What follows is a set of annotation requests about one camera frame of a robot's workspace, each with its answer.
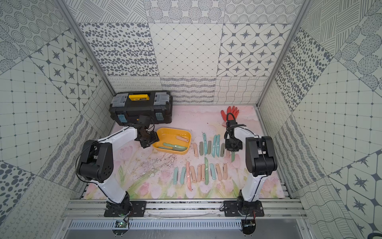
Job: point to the sage green fruit knife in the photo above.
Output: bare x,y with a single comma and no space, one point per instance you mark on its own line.
201,148

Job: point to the green folding fruit knife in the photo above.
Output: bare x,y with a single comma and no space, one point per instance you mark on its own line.
206,171

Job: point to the teal lettered fruit knife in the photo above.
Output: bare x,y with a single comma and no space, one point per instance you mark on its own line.
205,143

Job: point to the teal curved handle knife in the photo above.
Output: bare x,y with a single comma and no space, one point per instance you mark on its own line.
213,148

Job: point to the black Deli toolbox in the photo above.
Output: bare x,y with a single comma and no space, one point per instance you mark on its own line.
127,107

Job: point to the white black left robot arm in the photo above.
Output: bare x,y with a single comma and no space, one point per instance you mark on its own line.
96,164

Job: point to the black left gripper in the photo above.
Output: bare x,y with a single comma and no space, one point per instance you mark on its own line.
147,140

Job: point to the long coral fruit knife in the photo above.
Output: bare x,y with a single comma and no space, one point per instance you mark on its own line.
188,176

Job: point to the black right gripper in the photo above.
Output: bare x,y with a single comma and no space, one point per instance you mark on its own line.
228,146

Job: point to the peach fruit knife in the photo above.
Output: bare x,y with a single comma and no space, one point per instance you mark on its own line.
225,171
218,172

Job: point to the yellow plastic storage tray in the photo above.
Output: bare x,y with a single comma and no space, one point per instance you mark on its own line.
168,135

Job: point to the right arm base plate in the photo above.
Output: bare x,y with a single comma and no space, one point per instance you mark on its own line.
242,208

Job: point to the red work glove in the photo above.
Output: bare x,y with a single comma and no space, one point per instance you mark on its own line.
229,112

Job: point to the teal folding fruit knife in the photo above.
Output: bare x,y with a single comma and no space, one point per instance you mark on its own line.
212,171

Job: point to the pink folding fruit knife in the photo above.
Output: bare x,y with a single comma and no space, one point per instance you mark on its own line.
193,174

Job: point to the long pink fruit knife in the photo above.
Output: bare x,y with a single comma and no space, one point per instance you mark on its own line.
182,138

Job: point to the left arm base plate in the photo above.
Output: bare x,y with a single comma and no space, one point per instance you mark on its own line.
131,208

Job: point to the mint folding knife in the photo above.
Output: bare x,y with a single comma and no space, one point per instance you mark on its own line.
183,175

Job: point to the aluminium front rail frame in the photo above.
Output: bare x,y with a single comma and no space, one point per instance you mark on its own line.
186,219

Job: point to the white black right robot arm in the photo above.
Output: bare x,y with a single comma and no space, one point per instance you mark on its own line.
260,159

